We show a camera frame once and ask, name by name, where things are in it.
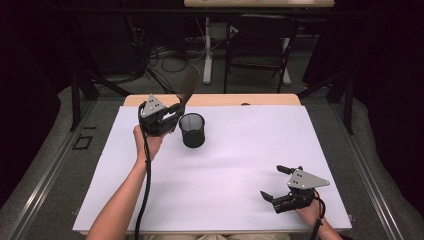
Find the short black tape strip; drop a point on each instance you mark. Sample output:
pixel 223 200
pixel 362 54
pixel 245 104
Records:
pixel 89 127

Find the person's left hand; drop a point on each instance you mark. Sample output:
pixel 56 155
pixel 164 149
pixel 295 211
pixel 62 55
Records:
pixel 151 145

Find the white box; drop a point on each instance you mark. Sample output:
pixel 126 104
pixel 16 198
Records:
pixel 220 31

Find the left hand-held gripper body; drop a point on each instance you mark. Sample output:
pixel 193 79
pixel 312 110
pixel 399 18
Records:
pixel 153 110

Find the person's right hand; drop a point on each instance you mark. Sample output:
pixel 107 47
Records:
pixel 310 213

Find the light wooden table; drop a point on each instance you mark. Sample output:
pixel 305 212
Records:
pixel 233 99

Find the black mesh pen holder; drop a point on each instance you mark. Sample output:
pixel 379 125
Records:
pixel 192 133

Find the black metal stand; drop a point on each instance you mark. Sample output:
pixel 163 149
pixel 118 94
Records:
pixel 75 103
pixel 348 106

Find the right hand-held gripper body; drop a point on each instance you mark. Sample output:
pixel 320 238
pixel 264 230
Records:
pixel 305 181

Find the white table mat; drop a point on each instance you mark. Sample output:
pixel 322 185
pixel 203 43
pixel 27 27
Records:
pixel 266 140

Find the aluminium rail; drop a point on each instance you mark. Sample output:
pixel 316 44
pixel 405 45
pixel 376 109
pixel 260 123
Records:
pixel 43 186
pixel 366 173

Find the white-legged wooden desk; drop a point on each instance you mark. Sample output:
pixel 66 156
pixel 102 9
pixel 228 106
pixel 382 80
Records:
pixel 208 60

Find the black chair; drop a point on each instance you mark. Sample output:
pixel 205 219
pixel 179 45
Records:
pixel 260 65

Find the black spatula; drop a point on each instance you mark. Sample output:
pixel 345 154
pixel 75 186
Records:
pixel 190 83

